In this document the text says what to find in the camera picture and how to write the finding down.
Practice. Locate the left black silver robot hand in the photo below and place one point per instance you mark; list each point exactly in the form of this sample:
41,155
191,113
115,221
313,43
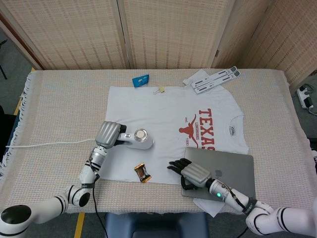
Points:
107,134

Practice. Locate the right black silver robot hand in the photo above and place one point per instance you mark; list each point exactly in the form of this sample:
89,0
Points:
195,173

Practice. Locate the white steam iron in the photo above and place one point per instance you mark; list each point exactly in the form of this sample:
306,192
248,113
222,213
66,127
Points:
141,141

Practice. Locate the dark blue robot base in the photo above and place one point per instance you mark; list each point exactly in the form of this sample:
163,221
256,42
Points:
156,225

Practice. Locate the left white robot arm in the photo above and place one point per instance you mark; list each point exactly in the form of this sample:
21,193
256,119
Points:
81,188

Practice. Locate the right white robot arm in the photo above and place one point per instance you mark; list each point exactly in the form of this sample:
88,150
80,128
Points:
260,210

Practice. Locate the white Texas print T-shirt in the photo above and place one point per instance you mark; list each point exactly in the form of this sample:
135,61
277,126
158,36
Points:
153,111

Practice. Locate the grey closed laptop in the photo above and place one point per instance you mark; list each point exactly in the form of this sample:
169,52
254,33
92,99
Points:
232,166

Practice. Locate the brown gold snack packet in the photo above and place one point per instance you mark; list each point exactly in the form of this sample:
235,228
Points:
142,173

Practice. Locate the beige woven tablecloth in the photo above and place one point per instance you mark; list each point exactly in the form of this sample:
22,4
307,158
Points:
62,104

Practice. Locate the blue plastic packet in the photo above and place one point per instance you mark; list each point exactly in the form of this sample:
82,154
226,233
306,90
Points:
140,81

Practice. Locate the yellow binder clip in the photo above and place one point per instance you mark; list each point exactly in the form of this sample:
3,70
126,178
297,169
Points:
161,89

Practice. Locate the white folding laptop stand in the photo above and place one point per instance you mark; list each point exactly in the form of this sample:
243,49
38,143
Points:
213,80

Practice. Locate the beige wicker folding screen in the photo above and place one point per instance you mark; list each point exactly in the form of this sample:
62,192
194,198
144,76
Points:
168,32

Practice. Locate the white power strip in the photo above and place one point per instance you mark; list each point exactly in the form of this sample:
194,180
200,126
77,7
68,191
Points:
305,96

